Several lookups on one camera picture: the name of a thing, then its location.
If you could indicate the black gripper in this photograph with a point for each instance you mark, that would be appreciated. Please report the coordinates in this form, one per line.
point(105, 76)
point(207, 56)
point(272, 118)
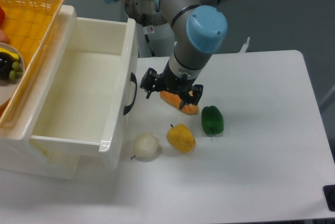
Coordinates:
point(169, 82)

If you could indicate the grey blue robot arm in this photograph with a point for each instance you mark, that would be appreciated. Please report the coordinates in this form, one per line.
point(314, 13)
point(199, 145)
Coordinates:
point(199, 29)

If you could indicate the yellow bell pepper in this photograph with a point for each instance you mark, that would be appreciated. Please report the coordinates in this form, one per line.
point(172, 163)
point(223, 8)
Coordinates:
point(181, 138)

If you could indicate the green bell pepper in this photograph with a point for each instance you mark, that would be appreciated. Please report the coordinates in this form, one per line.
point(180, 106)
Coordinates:
point(212, 120)

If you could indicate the white pear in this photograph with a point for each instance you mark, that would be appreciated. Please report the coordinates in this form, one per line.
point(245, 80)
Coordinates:
point(145, 146)

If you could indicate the white open drawer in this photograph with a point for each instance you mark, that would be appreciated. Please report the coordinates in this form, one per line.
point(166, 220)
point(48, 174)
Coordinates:
point(83, 111)

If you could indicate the green grapes on plate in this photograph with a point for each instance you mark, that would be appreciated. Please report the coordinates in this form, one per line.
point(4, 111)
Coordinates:
point(16, 72)

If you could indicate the yellow woven basket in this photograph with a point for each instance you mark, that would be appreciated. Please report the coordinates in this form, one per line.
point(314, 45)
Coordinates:
point(28, 24)

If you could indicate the yellow banana on plate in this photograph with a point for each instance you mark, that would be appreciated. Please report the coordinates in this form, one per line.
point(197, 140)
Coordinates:
point(12, 54)

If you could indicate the white plate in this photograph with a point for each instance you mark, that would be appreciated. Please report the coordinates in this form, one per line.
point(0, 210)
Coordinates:
point(8, 86)

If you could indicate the black grapes on plate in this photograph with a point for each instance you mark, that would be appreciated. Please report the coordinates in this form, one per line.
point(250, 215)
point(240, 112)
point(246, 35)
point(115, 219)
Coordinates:
point(6, 61)

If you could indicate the white drawer cabinet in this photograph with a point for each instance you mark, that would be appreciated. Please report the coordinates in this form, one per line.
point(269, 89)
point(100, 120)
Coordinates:
point(20, 151)

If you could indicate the red fruit in basket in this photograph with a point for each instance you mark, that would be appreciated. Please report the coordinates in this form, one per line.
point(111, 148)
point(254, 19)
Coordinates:
point(2, 16)

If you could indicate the black corner object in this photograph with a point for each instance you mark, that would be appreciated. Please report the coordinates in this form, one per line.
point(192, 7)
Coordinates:
point(329, 192)

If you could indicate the black drawer handle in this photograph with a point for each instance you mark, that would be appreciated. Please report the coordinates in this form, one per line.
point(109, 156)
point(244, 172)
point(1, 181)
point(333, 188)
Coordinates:
point(132, 94)

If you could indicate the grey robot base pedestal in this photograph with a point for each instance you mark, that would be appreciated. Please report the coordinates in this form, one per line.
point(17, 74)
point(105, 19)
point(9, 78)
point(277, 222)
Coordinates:
point(155, 36)

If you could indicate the white cable tie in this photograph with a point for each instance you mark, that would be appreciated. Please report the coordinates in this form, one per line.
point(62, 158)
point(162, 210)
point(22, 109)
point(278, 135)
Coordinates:
point(245, 46)

